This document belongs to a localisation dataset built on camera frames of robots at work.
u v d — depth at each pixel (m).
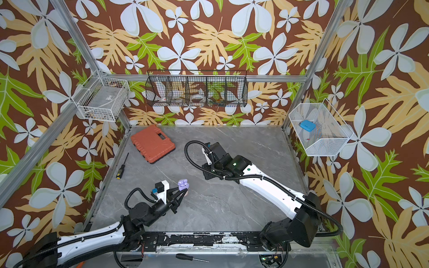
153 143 1.06
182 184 0.70
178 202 0.69
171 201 0.65
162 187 0.62
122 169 0.96
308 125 0.85
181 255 0.71
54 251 0.44
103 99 0.86
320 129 0.82
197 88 0.96
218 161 0.56
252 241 0.74
